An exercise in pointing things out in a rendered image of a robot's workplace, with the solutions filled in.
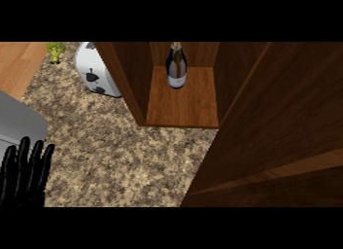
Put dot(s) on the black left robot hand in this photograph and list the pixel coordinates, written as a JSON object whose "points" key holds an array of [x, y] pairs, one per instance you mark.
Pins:
{"points": [[23, 175]]}

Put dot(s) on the brown wooden cabinet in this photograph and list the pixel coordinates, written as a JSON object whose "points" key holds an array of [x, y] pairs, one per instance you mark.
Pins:
{"points": [[179, 97]]}

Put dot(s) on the dark wine bottle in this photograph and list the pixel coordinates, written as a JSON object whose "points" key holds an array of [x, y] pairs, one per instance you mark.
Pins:
{"points": [[177, 69]]}

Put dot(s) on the brown wooden cabinet door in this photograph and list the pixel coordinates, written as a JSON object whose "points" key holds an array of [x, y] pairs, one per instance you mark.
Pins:
{"points": [[285, 129]]}

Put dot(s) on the grey appliance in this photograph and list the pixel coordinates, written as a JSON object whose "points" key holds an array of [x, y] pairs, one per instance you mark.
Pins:
{"points": [[10, 126]]}

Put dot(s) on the white toaster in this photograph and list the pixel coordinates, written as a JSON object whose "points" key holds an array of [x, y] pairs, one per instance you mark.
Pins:
{"points": [[96, 71]]}

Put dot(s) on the green broccoli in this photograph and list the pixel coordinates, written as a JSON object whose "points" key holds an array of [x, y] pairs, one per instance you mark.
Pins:
{"points": [[56, 50]]}

